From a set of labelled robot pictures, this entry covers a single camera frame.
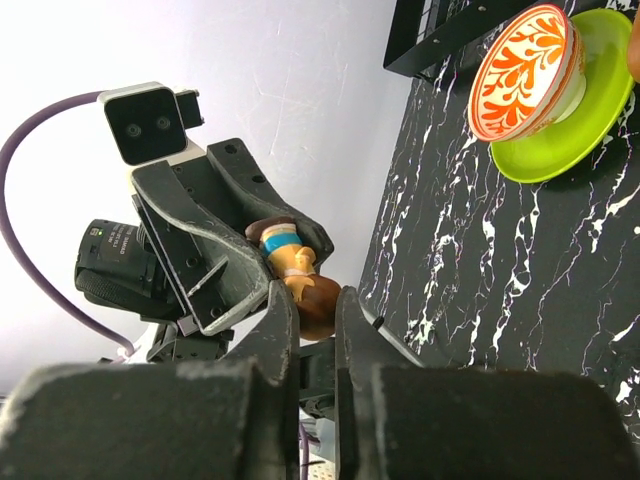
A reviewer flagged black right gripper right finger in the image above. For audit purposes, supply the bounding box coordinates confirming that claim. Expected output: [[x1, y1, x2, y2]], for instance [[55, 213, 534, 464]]
[[335, 287, 639, 479]]

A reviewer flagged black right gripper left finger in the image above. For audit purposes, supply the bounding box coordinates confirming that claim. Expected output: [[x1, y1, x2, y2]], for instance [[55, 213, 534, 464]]
[[1, 281, 299, 479]]

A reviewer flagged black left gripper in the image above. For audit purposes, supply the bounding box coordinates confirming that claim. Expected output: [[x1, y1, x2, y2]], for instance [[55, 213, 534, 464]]
[[74, 138, 334, 363]]

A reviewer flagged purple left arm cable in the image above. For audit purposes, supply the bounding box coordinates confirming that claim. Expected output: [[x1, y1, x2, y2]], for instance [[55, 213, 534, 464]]
[[0, 92, 136, 359]]

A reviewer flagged black drain tray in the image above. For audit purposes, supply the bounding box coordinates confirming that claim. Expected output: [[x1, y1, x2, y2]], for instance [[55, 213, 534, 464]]
[[383, 0, 533, 78]]

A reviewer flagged orange patterned white bowl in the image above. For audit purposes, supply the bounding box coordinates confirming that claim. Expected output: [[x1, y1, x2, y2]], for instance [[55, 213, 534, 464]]
[[467, 4, 586, 143]]

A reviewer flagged lime green plate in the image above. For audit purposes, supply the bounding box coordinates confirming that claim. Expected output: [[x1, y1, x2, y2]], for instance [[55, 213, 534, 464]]
[[490, 8, 635, 184]]

